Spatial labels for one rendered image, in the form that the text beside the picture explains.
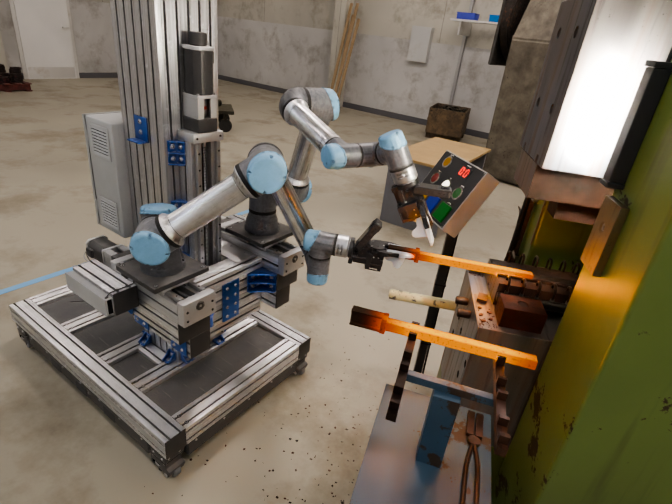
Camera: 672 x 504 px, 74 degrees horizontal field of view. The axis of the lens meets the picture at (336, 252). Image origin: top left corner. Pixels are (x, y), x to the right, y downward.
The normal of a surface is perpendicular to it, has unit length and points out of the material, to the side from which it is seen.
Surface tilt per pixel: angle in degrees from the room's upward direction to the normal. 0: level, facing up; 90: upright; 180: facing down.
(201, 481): 0
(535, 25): 64
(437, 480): 0
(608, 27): 90
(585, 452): 90
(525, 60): 92
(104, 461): 0
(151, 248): 94
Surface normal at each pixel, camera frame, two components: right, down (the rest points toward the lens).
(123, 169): 0.81, 0.34
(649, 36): -0.18, 0.43
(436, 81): -0.58, 0.31
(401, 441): 0.11, -0.89
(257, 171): 0.29, 0.39
